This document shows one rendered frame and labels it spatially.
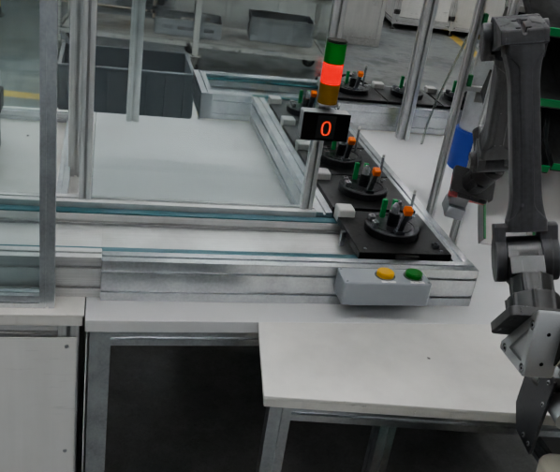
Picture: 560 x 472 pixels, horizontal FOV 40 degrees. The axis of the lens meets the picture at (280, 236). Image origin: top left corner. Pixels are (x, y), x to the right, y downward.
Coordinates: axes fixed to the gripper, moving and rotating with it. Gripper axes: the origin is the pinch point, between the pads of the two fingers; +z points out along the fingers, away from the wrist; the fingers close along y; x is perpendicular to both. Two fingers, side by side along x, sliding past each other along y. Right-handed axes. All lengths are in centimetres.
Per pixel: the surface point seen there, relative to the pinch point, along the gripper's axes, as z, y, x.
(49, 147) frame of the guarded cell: -25, 90, 26
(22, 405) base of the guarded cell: 13, 86, 73
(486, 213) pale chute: 7.5, -10.3, -0.9
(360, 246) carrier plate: 5.9, 20.1, 17.7
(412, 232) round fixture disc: 9.3, 7.1, 9.2
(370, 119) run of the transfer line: 106, 7, -70
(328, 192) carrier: 30.0, 27.5, -3.3
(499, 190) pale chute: 7.6, -12.8, -8.0
